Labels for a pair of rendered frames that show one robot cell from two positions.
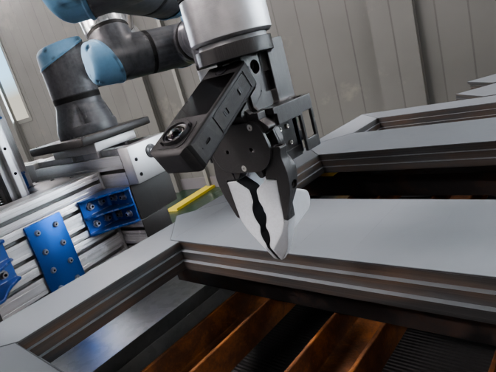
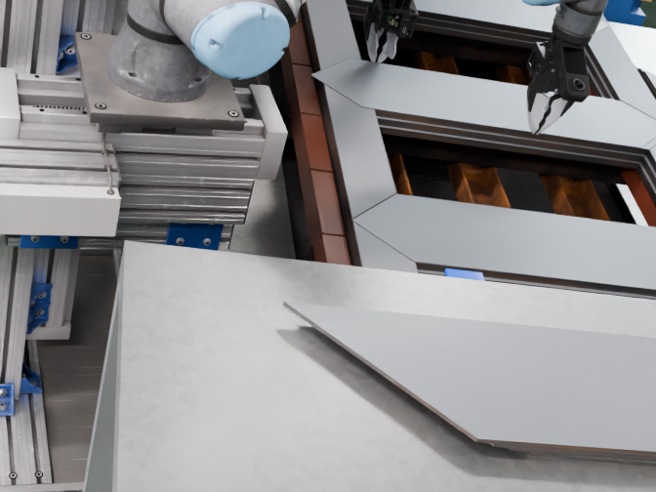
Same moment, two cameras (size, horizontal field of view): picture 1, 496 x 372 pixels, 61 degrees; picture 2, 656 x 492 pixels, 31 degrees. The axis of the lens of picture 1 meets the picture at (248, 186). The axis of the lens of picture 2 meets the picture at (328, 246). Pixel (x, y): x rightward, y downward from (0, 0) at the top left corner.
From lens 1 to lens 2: 2.03 m
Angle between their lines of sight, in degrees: 58
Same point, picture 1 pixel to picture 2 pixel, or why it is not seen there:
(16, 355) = (415, 199)
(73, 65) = not seen: outside the picture
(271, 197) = (559, 105)
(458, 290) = (583, 147)
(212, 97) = (582, 63)
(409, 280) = (558, 143)
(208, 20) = (590, 27)
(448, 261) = (574, 133)
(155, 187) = not seen: hidden behind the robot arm
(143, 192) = not seen: hidden behind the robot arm
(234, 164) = (552, 87)
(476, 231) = (569, 114)
